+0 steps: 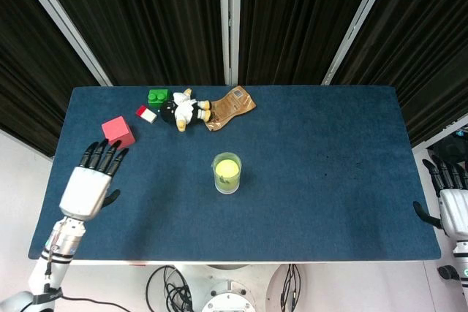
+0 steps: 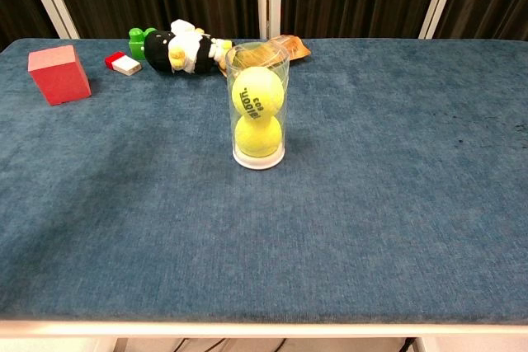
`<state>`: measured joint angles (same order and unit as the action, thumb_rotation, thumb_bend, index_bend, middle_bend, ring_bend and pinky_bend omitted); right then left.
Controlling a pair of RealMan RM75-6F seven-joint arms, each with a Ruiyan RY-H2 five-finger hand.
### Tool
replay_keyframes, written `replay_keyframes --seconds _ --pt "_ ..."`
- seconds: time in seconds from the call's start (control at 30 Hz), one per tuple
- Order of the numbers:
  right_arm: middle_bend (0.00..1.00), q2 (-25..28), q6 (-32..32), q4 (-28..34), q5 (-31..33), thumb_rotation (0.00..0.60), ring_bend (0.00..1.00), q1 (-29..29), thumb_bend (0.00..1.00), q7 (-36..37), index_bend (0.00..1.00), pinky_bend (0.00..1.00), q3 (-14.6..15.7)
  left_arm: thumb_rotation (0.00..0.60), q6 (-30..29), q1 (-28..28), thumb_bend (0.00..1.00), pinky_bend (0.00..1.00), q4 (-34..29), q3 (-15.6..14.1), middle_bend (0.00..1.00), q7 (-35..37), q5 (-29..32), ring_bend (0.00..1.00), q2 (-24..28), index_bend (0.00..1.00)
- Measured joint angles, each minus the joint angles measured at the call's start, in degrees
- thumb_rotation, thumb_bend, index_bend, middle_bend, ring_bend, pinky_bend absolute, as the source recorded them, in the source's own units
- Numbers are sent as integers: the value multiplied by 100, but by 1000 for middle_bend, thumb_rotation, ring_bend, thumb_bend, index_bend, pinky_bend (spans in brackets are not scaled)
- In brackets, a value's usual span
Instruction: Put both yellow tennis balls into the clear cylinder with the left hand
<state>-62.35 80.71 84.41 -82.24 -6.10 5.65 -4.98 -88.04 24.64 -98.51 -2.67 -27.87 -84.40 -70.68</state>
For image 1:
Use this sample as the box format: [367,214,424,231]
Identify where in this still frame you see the green toy brick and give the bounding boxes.
[147,88,173,109]

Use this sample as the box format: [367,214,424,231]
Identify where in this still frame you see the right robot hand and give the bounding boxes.
[412,154,468,240]

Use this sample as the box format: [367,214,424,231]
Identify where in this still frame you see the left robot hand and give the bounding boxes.
[58,139,129,222]

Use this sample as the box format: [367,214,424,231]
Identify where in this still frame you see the black bulky device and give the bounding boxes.
[426,127,468,170]

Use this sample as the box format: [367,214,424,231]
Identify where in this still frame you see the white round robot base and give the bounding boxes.
[175,263,293,312]

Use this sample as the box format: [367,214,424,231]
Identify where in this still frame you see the small red white block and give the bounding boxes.
[135,104,158,123]

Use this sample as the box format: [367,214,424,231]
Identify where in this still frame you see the black hanging cable bundle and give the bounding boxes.
[279,263,303,312]

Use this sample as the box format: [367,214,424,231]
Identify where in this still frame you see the black coiled cable bundle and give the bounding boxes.
[146,265,193,312]

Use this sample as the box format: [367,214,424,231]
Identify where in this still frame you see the brown foil pouch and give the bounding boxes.
[204,85,257,132]

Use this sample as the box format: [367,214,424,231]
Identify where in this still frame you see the blue table mat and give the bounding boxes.
[28,85,442,262]

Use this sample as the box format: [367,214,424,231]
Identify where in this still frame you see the black caster wheel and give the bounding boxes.
[437,264,460,281]

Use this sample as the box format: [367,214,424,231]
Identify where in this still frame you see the pink red cube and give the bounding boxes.
[101,115,136,149]

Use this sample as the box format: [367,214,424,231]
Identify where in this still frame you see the clear plastic cup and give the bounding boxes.
[211,151,242,195]

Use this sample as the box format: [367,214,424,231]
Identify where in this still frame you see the black curtain panel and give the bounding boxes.
[331,0,468,149]
[0,0,99,159]
[237,0,384,86]
[32,0,225,87]

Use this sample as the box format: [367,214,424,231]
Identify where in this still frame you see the black white plush toy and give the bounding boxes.
[159,88,213,132]

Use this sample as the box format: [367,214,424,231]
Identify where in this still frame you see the white frame post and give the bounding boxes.
[218,0,241,85]
[9,0,113,87]
[320,0,395,85]

